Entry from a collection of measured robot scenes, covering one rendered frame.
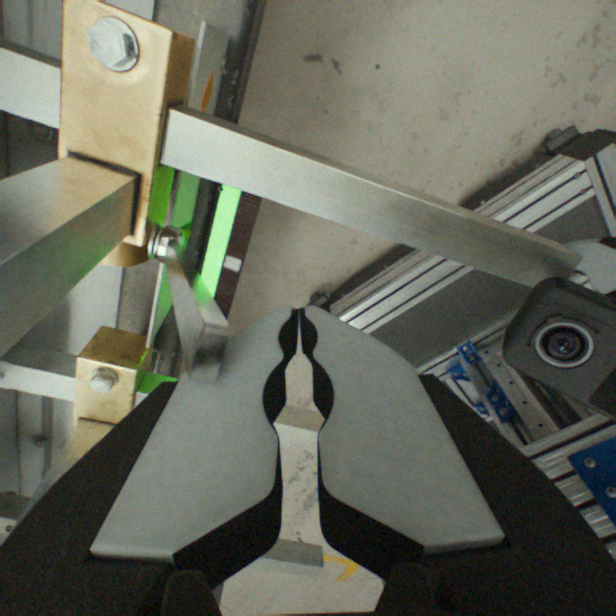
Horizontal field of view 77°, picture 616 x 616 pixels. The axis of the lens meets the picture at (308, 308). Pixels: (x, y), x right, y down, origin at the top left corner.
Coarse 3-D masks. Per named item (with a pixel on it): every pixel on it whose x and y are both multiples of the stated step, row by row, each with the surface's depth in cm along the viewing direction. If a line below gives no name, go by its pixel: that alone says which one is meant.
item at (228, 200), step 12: (228, 192) 39; (228, 204) 39; (216, 216) 40; (228, 216) 40; (216, 228) 41; (228, 228) 41; (216, 240) 41; (216, 252) 42; (204, 264) 43; (216, 264) 43; (204, 276) 43; (216, 276) 44
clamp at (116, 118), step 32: (64, 0) 18; (96, 0) 18; (64, 32) 18; (160, 32) 18; (64, 64) 19; (96, 64) 19; (160, 64) 19; (64, 96) 20; (96, 96) 20; (128, 96) 20; (160, 96) 20; (64, 128) 20; (96, 128) 20; (128, 128) 20; (160, 128) 21; (96, 160) 21; (128, 160) 21; (160, 160) 22; (160, 192) 24; (128, 256) 25
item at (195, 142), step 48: (0, 48) 19; (0, 96) 20; (48, 96) 20; (192, 144) 22; (240, 144) 22; (288, 144) 24; (288, 192) 23; (336, 192) 23; (384, 192) 23; (432, 240) 25; (480, 240) 25; (528, 240) 25
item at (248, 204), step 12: (240, 204) 39; (252, 204) 40; (240, 216) 40; (252, 216) 40; (240, 228) 41; (240, 240) 41; (228, 252) 42; (240, 252) 42; (228, 264) 43; (240, 264) 43; (228, 276) 44; (228, 288) 44; (216, 300) 45; (228, 300) 45
